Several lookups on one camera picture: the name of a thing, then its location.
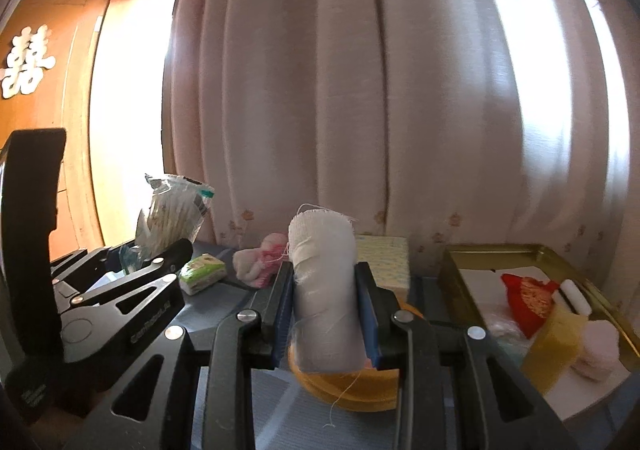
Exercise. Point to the pale yellow box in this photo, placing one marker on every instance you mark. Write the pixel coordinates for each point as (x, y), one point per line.
(385, 265)

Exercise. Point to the red embroidered pouch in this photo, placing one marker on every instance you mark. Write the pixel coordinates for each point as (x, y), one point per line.
(525, 300)

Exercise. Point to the cotton swab bag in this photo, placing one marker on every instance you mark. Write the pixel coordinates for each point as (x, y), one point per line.
(170, 220)

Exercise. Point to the gold metal tray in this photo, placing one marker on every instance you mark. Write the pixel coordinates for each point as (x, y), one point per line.
(460, 280)

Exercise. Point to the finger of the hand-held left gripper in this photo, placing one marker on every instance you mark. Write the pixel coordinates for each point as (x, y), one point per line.
(75, 261)
(170, 252)

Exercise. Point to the small white roll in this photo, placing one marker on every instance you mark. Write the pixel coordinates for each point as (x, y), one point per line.
(575, 297)

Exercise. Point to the round yellow tin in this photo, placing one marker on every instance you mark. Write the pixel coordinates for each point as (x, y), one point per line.
(350, 392)

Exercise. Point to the green tissue pack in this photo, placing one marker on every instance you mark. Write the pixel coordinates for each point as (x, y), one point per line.
(202, 272)

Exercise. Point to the cream curtain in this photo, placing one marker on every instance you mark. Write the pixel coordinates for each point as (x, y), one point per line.
(400, 80)

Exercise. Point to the white tray liner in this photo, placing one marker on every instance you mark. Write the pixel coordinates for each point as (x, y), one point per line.
(575, 395)

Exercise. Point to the wooden wardrobe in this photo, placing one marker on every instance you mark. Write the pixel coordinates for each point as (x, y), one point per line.
(65, 95)

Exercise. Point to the white paper decoration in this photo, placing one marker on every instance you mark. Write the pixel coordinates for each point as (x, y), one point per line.
(25, 60)

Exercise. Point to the pink white cloth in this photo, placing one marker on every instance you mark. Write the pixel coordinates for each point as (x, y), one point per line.
(260, 260)

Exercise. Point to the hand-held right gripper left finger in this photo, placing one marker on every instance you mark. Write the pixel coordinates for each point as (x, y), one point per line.
(282, 315)

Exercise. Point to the yellow sponge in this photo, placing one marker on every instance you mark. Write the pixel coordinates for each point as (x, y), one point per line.
(550, 350)

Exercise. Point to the white gauze roll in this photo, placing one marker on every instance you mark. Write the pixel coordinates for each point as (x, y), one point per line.
(325, 280)

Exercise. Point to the pale teal plastic bag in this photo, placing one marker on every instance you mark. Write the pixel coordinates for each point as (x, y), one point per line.
(505, 330)

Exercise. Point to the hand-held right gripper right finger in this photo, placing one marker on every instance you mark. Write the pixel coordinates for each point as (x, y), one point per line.
(367, 315)

